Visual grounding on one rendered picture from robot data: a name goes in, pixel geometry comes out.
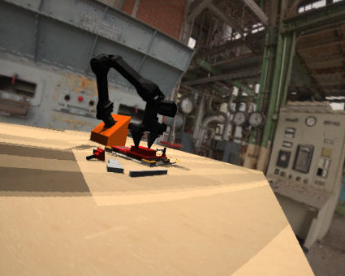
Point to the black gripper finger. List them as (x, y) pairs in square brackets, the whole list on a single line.
[(136, 137), (150, 139)]

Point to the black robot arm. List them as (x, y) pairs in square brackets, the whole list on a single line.
[(147, 89)]

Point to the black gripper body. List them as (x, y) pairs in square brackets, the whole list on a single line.
[(141, 127)]

